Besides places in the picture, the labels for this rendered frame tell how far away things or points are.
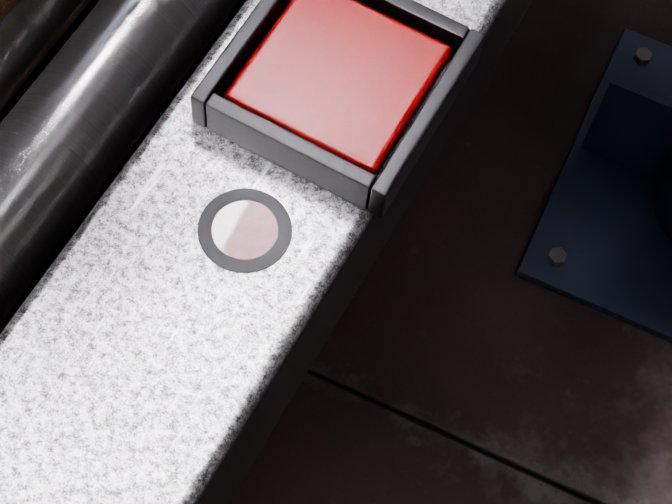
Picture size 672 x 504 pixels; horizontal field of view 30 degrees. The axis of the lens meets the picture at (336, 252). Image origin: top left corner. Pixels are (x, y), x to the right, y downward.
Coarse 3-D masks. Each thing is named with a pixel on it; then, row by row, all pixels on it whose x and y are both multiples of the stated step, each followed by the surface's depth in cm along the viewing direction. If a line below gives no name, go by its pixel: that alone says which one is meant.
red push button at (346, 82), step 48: (336, 0) 45; (288, 48) 44; (336, 48) 44; (384, 48) 44; (432, 48) 44; (240, 96) 43; (288, 96) 43; (336, 96) 43; (384, 96) 43; (336, 144) 42; (384, 144) 42
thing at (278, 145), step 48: (288, 0) 46; (384, 0) 45; (240, 48) 44; (480, 48) 45; (192, 96) 43; (432, 96) 43; (240, 144) 44; (288, 144) 42; (336, 192) 43; (384, 192) 41
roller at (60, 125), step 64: (128, 0) 46; (192, 0) 46; (64, 64) 44; (128, 64) 45; (192, 64) 48; (0, 128) 44; (64, 128) 43; (128, 128) 45; (0, 192) 42; (64, 192) 43; (0, 256) 41; (0, 320) 42
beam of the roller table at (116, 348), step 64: (256, 0) 46; (448, 0) 47; (512, 0) 48; (192, 128) 44; (448, 128) 49; (128, 192) 43; (192, 192) 43; (320, 192) 43; (64, 256) 42; (128, 256) 42; (192, 256) 42; (320, 256) 42; (64, 320) 41; (128, 320) 41; (192, 320) 41; (256, 320) 41; (320, 320) 43; (0, 384) 39; (64, 384) 40; (128, 384) 40; (192, 384) 40; (256, 384) 40; (0, 448) 39; (64, 448) 39; (128, 448) 39; (192, 448) 39; (256, 448) 44
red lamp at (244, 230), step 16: (224, 208) 43; (240, 208) 43; (256, 208) 43; (224, 224) 42; (240, 224) 42; (256, 224) 42; (272, 224) 42; (224, 240) 42; (240, 240) 42; (256, 240) 42; (272, 240) 42; (240, 256) 42; (256, 256) 42
